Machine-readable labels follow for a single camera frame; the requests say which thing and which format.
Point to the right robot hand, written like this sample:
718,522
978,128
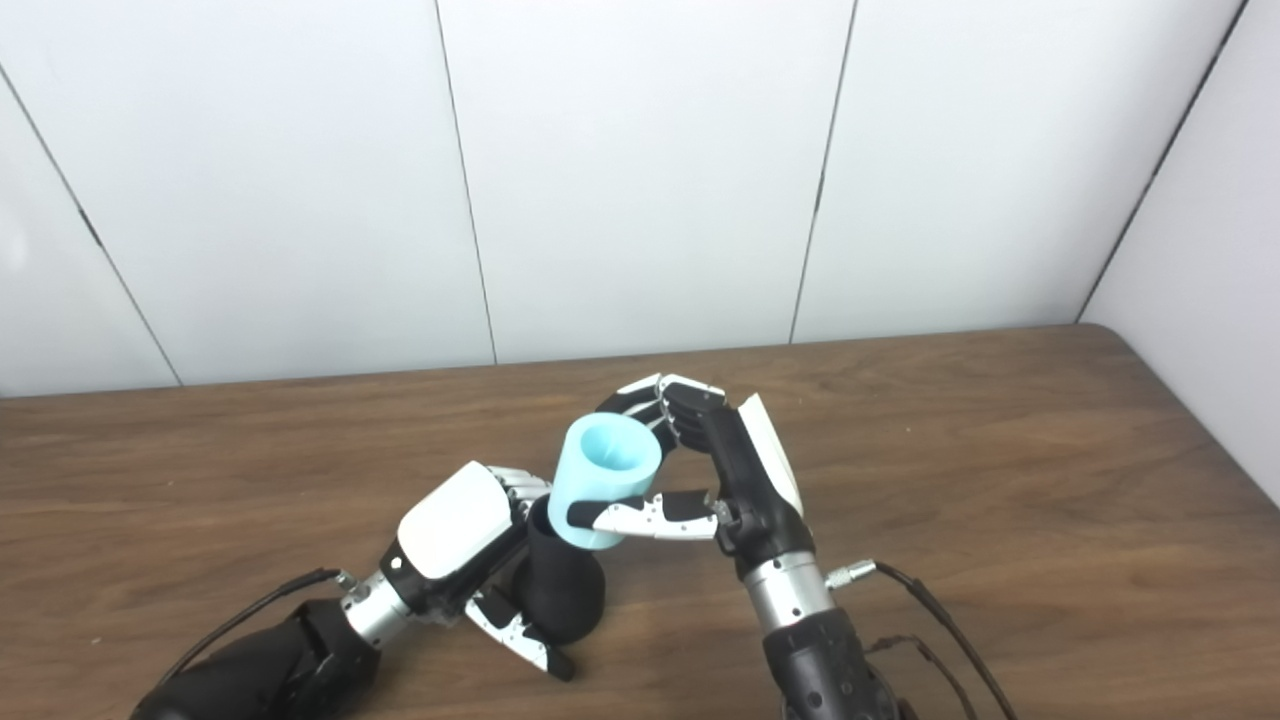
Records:
745,480

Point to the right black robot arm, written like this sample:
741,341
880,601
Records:
810,640

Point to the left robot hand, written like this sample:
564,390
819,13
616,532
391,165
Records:
455,520

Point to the light blue cylinder cup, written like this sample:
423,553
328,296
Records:
600,480

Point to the black nozzle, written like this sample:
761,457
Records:
565,590

